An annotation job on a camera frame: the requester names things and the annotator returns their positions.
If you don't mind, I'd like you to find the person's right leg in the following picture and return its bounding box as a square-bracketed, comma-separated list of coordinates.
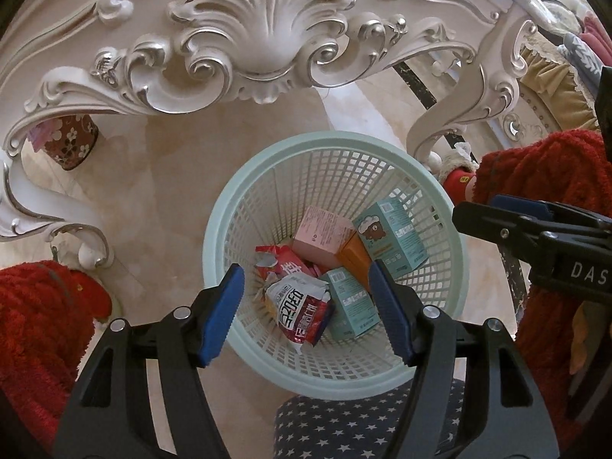
[471, 129, 612, 450]

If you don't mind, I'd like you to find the long red box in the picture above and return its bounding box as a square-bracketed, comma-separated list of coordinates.
[255, 244, 326, 283]

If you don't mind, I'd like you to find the person's left leg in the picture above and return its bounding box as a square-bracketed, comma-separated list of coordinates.
[0, 260, 103, 450]

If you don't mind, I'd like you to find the plain teal box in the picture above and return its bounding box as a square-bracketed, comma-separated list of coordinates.
[319, 268, 382, 342]

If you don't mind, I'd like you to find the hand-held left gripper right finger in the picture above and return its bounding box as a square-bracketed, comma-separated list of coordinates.
[368, 259, 560, 459]

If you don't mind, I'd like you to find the white red snack packet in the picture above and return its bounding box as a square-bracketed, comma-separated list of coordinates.
[260, 273, 335, 347]

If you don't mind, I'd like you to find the beige fringed cushion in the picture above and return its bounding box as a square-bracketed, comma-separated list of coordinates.
[519, 43, 603, 131]

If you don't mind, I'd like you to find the grey knitted cloth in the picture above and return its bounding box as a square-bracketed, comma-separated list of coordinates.
[562, 33, 605, 82]

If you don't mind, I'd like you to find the person's leg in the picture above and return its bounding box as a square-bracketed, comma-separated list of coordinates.
[0, 260, 103, 450]
[471, 129, 612, 450]

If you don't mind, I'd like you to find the red slipper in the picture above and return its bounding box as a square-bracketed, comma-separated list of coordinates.
[72, 272, 114, 322]
[441, 155, 479, 202]

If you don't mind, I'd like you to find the orange box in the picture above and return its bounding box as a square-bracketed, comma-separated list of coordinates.
[339, 234, 374, 288]

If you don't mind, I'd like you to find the teal box with bear print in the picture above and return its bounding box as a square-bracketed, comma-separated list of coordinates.
[353, 199, 430, 278]

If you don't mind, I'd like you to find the white carved table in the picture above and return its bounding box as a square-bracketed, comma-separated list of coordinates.
[0, 0, 541, 269]

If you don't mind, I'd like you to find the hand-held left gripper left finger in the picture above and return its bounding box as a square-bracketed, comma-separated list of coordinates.
[52, 263, 246, 459]

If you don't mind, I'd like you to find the pink box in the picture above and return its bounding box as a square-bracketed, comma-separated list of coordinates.
[291, 205, 357, 271]

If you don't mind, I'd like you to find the navy star print stool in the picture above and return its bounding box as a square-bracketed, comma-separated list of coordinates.
[275, 378, 467, 459]

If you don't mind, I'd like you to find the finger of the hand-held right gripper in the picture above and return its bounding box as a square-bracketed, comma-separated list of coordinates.
[452, 201, 550, 261]
[490, 194, 612, 230]

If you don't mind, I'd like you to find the pink cloth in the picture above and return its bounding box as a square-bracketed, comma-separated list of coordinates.
[582, 13, 612, 65]

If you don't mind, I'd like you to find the brown floral bin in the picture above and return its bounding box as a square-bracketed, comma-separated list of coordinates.
[29, 115, 99, 170]

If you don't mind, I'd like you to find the black metal bar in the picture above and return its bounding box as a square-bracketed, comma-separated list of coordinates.
[391, 56, 479, 166]

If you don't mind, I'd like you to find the mint plastic mesh basket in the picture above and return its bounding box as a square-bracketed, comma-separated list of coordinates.
[202, 130, 469, 400]

